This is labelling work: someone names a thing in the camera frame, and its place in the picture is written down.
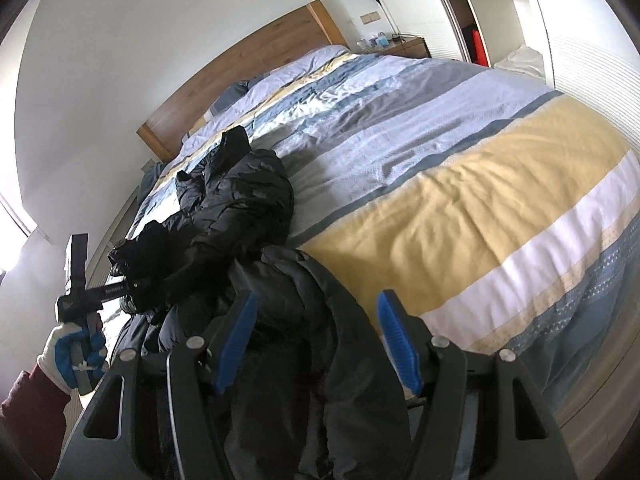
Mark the beige wall switch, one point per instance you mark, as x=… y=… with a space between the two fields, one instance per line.
x=369 y=18

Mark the red object in wardrobe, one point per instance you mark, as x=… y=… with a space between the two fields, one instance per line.
x=475 y=46

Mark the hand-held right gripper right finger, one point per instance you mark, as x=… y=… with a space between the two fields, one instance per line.
x=400 y=347

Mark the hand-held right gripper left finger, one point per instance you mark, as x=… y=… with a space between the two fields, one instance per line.
x=234 y=347

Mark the black puffer jacket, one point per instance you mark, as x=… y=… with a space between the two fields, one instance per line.
x=240 y=205

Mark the bed with striped duvet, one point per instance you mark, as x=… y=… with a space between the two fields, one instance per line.
x=450 y=160

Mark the window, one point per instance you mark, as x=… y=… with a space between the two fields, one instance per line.
x=12 y=230

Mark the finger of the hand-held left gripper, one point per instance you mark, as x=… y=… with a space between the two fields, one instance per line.
x=130 y=289

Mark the wooden nightstand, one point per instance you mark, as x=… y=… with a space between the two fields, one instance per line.
x=412 y=49

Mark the white cushion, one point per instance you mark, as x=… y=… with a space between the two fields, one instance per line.
x=521 y=61

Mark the person's left hand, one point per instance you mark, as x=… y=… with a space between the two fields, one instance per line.
x=57 y=352

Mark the small blue container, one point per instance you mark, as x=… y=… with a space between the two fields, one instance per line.
x=381 y=40

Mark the person's left forearm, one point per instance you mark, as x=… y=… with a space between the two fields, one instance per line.
x=32 y=415

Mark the wooden headboard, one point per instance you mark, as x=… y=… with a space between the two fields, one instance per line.
x=250 y=60

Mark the white wardrobe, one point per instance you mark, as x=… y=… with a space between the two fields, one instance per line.
x=575 y=35

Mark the blue crumpled cloth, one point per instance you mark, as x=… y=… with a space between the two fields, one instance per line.
x=149 y=177

